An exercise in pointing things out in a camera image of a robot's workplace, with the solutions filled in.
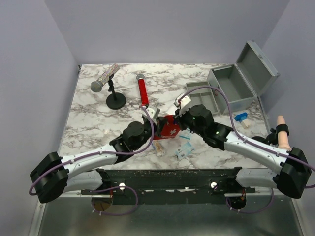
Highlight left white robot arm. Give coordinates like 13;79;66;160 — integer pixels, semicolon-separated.
29;112;166;203

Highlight blue white small box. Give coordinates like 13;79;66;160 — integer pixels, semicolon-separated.
234;112;251;129

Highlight red first aid pouch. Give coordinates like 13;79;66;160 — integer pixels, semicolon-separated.
157;115;181;139

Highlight teal gauze dressing packet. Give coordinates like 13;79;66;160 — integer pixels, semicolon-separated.
179;129;192;140

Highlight silver glitter microphone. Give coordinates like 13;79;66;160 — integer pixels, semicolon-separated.
90;64;120;93

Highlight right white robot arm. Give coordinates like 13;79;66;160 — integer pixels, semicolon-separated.
174;104;312;199

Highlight red glitter microphone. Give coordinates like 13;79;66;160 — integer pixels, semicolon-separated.
136;74;149;106

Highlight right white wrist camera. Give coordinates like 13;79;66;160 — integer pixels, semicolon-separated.
174;94;191;116

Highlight grey plastic tray insert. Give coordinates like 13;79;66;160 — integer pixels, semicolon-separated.
186;81;220;115

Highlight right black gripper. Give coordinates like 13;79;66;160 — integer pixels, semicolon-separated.
173;105;206;137

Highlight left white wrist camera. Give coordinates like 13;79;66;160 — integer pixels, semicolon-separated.
145;105;160;119

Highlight black mounting rail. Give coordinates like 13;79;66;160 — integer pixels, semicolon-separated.
50;168;287;205

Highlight blue white bandage packets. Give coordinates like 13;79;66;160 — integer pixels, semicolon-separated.
175;142;194;160

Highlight cotton swab pack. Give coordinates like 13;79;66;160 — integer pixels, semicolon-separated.
152;140;165;157

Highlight grey metal case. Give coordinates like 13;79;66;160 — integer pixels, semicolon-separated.
207;40;280;112

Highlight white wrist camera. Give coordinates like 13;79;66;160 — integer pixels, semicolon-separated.
174;94;191;116
145;105;160;119

